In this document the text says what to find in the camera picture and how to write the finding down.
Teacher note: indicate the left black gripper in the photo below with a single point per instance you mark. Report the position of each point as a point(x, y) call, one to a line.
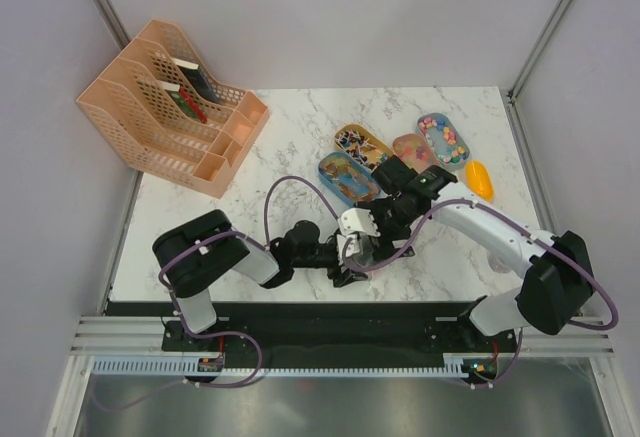
point(340, 279)

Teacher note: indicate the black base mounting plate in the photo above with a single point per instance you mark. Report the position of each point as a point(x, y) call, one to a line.
point(333, 335)

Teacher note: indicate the yellow plastic scoop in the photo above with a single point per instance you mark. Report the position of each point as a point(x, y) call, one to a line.
point(479, 181)

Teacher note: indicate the light blue star candy tray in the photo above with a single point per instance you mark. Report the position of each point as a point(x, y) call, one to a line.
point(444, 140)

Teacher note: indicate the tan lollipop tray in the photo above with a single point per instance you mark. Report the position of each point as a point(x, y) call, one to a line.
point(363, 146)

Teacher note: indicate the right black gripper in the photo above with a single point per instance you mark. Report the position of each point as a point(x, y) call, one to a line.
point(383, 243)

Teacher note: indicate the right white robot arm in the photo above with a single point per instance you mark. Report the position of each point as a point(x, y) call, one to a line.
point(555, 270)

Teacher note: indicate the white slotted cable duct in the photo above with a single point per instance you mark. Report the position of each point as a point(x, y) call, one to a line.
point(182, 366)

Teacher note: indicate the peach file organizer rack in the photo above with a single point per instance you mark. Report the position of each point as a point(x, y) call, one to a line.
point(157, 104)

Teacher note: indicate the clear glass jar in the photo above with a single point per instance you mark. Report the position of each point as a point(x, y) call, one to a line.
point(367, 259)

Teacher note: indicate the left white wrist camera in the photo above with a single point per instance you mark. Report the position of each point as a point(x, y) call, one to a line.
point(348, 246)

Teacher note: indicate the small purple candy cup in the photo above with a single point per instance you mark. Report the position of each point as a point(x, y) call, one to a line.
point(497, 265)

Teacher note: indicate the pink gummy tray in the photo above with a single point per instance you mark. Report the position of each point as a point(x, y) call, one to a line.
point(415, 151)

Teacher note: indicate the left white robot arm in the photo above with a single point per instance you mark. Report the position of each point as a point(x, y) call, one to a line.
point(196, 254)

